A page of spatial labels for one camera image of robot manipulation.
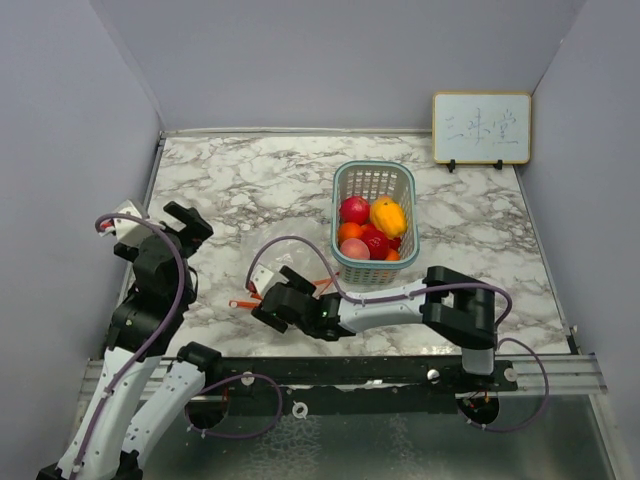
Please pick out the clear orange zip bag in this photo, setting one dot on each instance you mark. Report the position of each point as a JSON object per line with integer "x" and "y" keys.
{"x": 302, "y": 259}

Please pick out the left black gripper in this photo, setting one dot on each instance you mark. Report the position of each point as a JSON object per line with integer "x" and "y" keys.
{"x": 187, "y": 216}

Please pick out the aluminium frame rail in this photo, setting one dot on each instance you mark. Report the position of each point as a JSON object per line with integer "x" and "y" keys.
{"x": 567, "y": 375}

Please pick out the white whiteboard wooden frame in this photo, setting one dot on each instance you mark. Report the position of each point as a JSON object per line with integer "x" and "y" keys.
{"x": 481, "y": 128}

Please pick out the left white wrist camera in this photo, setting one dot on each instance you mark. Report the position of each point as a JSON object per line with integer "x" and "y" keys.
{"x": 127, "y": 232}

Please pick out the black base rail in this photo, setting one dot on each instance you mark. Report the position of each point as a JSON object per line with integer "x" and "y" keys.
{"x": 343, "y": 386}

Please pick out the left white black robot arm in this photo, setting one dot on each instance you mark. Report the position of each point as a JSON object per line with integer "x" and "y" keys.
{"x": 119, "y": 428}

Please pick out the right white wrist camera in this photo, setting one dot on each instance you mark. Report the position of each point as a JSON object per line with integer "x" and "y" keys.
{"x": 260, "y": 280}

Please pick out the red apple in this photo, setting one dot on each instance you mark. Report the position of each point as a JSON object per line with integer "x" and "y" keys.
{"x": 355, "y": 209}

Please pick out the pink peach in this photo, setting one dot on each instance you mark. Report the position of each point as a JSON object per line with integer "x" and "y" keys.
{"x": 355, "y": 248}

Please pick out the teal white plastic basket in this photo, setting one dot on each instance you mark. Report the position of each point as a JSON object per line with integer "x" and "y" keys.
{"x": 372, "y": 180}

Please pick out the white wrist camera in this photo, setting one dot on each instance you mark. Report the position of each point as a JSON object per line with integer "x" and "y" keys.
{"x": 127, "y": 232}
{"x": 260, "y": 280}

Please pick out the yellow bell pepper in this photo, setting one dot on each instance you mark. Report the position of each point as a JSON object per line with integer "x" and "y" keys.
{"x": 388, "y": 217}

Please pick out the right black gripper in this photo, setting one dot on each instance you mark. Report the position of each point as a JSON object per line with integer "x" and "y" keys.
{"x": 299, "y": 284}

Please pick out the red bell pepper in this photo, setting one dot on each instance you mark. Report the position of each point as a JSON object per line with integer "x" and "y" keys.
{"x": 377, "y": 242}

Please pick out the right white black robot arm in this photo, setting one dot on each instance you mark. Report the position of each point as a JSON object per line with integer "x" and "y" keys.
{"x": 457, "y": 307}

